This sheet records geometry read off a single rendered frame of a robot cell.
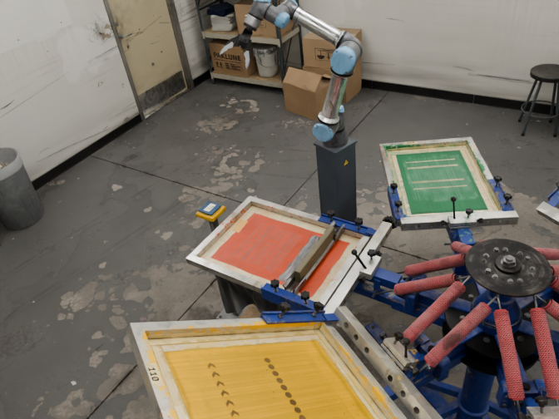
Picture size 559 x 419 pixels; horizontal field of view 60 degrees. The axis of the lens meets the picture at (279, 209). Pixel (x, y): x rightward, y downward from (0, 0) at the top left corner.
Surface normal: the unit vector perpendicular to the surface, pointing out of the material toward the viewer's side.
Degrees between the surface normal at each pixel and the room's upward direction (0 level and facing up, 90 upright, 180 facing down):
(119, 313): 0
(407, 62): 90
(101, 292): 0
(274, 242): 0
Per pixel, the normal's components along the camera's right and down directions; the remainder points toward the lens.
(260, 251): -0.11, -0.78
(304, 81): -0.61, -0.15
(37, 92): 0.84, 0.25
